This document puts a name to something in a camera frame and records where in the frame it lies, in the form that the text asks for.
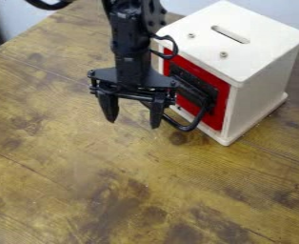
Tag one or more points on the black drawer handle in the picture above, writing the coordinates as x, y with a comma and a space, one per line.
196, 97

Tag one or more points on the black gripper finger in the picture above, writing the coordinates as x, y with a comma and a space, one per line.
156, 112
108, 102

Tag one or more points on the white wooden box cabinet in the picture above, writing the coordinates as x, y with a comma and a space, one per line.
249, 51

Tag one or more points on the red drawer front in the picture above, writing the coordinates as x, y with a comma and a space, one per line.
218, 108

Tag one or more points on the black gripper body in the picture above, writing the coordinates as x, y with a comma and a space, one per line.
132, 79

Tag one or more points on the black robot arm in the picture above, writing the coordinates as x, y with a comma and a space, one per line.
150, 6

